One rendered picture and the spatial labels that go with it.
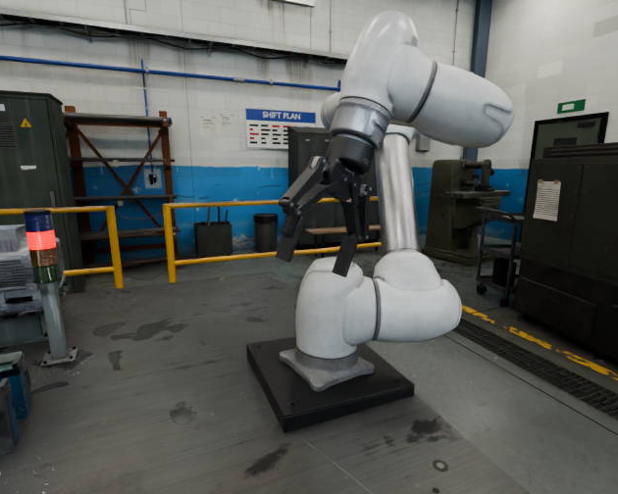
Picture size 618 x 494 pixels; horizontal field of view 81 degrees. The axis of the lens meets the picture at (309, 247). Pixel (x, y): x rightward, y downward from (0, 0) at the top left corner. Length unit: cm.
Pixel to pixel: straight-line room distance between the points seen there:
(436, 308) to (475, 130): 41
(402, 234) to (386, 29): 50
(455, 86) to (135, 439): 86
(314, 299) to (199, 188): 513
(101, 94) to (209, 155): 157
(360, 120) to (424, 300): 46
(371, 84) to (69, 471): 83
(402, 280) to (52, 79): 559
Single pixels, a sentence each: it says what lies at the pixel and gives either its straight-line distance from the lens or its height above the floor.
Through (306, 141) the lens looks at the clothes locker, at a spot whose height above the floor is 174.
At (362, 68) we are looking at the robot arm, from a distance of 62.
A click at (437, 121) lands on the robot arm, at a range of 65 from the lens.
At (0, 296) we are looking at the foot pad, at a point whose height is 94.
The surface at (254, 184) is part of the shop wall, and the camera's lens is 602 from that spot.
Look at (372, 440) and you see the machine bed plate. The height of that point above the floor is 80.
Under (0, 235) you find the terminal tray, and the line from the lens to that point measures 143.
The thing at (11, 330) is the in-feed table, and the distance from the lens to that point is 145.
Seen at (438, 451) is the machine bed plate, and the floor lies 80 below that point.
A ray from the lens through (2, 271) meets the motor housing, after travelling 140.
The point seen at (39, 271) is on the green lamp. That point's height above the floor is 106.
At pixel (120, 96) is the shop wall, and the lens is 592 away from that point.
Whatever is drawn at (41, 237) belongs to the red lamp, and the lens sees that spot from 115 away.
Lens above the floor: 132
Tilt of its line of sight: 12 degrees down
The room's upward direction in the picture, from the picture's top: straight up
